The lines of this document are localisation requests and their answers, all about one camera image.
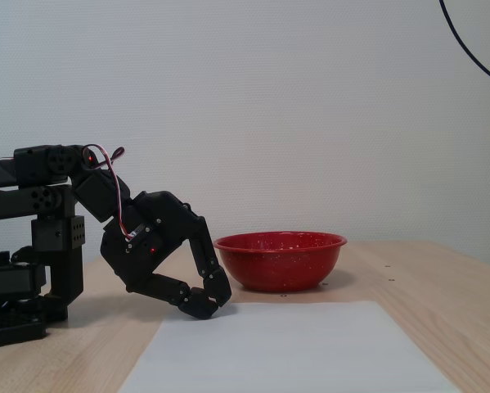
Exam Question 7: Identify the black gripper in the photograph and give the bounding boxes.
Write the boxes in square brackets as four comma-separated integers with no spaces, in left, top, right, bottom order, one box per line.
[99,189,232,321]

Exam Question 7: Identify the red speckled enamel bowl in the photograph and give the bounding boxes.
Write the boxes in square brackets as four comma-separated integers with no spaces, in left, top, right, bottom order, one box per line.
[213,231,348,293]

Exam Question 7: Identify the white paper sheet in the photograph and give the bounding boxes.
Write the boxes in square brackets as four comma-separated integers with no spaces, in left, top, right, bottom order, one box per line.
[117,300,461,393]

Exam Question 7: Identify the red white servo wire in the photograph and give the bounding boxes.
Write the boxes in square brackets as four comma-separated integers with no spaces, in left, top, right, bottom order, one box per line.
[82,143,142,241]

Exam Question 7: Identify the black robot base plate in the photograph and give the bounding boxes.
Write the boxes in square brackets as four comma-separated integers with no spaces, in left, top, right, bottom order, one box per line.
[0,251,47,350]

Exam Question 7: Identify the dark hanging cable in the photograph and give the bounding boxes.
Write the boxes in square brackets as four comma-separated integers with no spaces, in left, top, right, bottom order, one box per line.
[438,0,490,88]

